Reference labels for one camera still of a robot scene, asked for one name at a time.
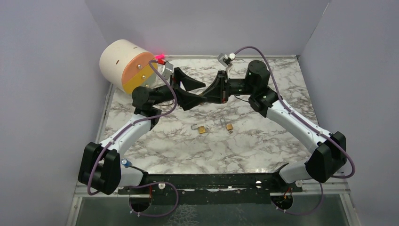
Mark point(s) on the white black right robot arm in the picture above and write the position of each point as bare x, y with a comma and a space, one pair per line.
327, 149

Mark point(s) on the round cream drawer box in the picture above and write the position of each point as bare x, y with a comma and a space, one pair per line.
126, 66

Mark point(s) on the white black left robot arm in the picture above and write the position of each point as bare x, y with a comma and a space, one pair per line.
103, 167

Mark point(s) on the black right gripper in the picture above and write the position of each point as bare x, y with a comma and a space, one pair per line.
218, 92

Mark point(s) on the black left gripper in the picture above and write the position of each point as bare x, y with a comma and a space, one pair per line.
187, 102

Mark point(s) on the open brass padlock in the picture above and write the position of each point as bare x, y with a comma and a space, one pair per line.
200, 129

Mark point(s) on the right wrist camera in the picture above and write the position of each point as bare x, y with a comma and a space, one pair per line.
226, 60

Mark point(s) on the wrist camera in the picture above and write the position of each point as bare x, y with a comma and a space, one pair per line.
165, 71
226, 60

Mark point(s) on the pink marker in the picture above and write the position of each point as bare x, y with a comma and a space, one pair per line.
160, 56

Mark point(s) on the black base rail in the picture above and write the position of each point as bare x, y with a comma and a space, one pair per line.
203, 189

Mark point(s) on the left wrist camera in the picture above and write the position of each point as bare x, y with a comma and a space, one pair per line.
165, 71

